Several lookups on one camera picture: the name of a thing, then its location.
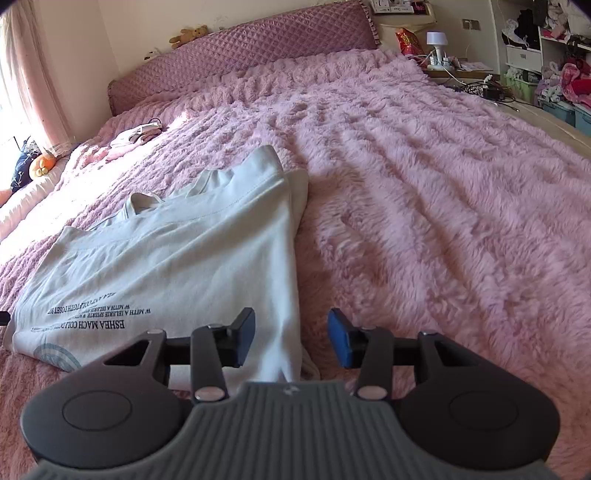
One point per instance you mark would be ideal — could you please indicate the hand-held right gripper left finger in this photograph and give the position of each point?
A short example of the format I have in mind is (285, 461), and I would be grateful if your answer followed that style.
(244, 337)

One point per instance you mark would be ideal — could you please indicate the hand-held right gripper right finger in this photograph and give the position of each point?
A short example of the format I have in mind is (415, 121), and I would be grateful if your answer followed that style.
(339, 339)

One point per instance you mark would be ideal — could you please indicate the white printed sweatshirt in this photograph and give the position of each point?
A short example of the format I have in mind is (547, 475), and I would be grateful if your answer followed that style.
(184, 258)

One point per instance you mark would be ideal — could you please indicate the folded pink clothes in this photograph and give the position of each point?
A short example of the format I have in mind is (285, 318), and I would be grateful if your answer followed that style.
(136, 138)

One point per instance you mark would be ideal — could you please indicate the pile of pink clothes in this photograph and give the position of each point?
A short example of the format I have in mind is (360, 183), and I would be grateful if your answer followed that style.
(570, 81)

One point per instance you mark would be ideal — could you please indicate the pink fluffy blanket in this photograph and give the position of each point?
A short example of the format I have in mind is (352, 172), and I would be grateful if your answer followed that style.
(438, 207)

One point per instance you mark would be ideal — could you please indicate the orange plush toy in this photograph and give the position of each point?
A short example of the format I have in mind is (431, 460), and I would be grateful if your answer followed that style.
(41, 167)

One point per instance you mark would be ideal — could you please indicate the navy patterned pillow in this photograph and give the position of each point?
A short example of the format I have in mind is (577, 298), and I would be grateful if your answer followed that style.
(22, 166)

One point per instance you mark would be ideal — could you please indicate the pink quilted headboard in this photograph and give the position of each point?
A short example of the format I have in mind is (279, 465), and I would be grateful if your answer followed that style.
(254, 50)

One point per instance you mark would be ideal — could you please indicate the red snack bag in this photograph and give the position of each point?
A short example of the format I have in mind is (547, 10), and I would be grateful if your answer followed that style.
(408, 42)

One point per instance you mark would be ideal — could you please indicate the brown teddy bear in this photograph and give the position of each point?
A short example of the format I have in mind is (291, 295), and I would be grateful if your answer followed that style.
(189, 37)

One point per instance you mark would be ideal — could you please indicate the white table lamp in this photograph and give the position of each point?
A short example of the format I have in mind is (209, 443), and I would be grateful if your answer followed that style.
(435, 44)

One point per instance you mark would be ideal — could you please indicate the green storage box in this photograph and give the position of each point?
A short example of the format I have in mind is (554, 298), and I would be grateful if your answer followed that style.
(521, 87)

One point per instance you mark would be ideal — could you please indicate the blue storage box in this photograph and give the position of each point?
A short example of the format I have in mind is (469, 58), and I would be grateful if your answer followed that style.
(561, 115)

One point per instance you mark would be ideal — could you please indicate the headboard shelf with small bottles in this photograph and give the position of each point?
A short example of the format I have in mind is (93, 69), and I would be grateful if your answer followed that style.
(401, 11)

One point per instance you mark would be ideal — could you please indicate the pink curtain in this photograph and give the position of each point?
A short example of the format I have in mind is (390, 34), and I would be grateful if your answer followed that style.
(32, 69)

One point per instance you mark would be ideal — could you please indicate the white open wardrobe shelf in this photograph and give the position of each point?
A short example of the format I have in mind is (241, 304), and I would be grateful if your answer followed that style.
(521, 50)

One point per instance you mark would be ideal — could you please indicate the wall outlet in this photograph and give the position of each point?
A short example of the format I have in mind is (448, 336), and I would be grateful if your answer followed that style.
(471, 24)

